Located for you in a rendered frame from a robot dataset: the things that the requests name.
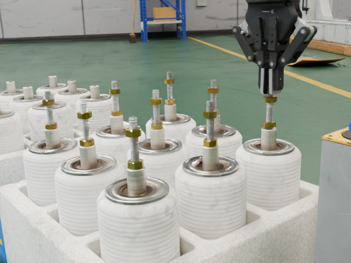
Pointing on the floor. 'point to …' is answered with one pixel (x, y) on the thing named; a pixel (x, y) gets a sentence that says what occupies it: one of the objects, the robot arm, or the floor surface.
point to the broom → (133, 27)
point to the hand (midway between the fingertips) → (270, 80)
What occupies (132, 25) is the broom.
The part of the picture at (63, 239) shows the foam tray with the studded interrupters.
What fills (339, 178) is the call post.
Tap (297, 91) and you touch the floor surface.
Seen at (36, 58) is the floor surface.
